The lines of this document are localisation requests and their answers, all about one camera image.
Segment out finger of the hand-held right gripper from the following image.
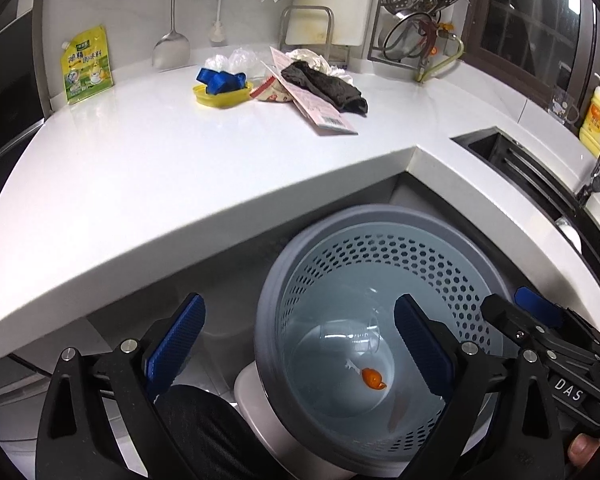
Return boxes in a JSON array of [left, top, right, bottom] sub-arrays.
[[514, 286, 566, 328], [480, 294, 556, 356]]

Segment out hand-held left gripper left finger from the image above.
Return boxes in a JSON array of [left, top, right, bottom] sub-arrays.
[[35, 292, 208, 480]]

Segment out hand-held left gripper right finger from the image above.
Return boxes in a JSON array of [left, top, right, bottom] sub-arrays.
[[394, 294, 576, 480]]

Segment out grey perforated trash bin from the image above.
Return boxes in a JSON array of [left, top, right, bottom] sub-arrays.
[[254, 204, 518, 466]]

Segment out yellow plastic container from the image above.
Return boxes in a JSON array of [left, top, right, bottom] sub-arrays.
[[192, 80, 255, 110]]

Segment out white checked paper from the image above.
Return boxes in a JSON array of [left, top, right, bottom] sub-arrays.
[[286, 47, 353, 86]]

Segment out person's right hand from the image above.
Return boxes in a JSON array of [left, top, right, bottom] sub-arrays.
[[567, 432, 600, 468]]

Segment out small orange wrapper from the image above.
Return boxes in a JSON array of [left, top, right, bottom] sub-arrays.
[[344, 357, 388, 391]]

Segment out white bowl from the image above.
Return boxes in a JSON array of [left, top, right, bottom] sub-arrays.
[[555, 217, 583, 256]]

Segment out dark kitchen sink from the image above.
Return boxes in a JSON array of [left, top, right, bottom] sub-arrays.
[[452, 127, 600, 271]]

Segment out clear glass cup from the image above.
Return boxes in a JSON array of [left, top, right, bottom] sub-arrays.
[[547, 85, 581, 126]]

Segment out pink flat package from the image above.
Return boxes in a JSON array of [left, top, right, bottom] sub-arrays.
[[262, 46, 359, 136]]

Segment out red white snack wrapper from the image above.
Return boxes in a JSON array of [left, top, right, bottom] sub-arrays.
[[250, 74, 295, 104]]

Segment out dark cloth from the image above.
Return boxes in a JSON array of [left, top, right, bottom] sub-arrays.
[[280, 60, 369, 116]]

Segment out dark framed window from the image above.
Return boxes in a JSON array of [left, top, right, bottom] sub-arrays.
[[462, 0, 600, 106]]

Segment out orange gas valve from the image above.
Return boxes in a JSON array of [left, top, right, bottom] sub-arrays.
[[420, 22, 453, 58]]

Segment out glass pot lid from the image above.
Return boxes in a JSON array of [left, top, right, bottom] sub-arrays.
[[382, 10, 443, 63]]

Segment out yellow seasoning pouch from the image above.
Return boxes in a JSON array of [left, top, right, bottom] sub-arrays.
[[60, 25, 115, 106]]

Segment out clear plastic bag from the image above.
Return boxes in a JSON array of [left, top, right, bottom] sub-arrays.
[[204, 47, 266, 78]]

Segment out metal spatula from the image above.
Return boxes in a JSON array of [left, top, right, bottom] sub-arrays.
[[152, 0, 192, 72]]

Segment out metal steamer and strainers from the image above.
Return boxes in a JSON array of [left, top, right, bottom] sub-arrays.
[[367, 0, 481, 68]]

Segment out blue white silicone brush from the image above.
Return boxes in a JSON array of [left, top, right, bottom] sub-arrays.
[[209, 0, 228, 43]]

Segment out metal cutting board rack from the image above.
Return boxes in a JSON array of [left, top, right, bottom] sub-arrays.
[[279, 5, 351, 68]]

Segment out yellow gas hose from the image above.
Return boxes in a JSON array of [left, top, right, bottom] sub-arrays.
[[415, 35, 465, 83]]

